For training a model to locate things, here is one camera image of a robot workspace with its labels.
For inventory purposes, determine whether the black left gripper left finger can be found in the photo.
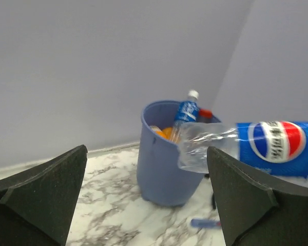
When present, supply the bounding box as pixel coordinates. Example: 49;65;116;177
0;145;87;245

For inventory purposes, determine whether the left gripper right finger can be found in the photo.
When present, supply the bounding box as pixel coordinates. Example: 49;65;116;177
207;147;308;245

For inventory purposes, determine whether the Pepsi bottle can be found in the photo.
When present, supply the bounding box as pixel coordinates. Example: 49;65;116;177
178;120;308;179

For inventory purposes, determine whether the red cap tea bottle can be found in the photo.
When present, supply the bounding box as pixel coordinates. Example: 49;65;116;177
197;108;213;124

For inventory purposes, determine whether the small orange juice bottle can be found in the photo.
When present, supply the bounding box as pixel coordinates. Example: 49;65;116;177
162;127;172;139

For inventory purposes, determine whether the blue label water bottle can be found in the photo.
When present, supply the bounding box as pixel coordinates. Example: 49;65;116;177
169;90;199;142

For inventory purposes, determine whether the orange bottle front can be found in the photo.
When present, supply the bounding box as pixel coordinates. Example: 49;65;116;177
150;126;167;139

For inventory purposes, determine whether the blue plastic bin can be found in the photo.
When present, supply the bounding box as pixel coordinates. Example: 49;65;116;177
137;100;204;207

